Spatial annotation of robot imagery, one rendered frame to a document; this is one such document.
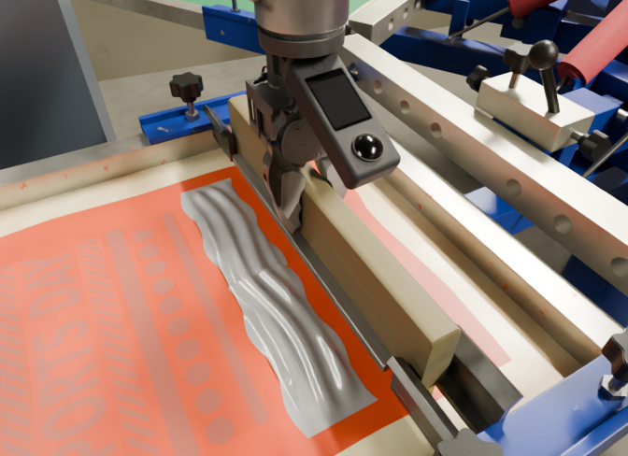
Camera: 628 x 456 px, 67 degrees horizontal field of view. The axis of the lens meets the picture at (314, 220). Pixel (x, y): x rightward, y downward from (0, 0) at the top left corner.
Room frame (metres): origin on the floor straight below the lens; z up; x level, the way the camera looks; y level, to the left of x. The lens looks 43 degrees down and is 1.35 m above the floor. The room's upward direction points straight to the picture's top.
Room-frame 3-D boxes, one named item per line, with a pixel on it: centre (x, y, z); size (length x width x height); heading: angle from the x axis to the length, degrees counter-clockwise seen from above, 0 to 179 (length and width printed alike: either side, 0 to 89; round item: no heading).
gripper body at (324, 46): (0.40, 0.01, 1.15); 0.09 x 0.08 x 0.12; 28
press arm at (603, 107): (0.54, -0.31, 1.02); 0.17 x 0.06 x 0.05; 119
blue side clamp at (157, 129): (0.63, 0.10, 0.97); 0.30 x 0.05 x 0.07; 119
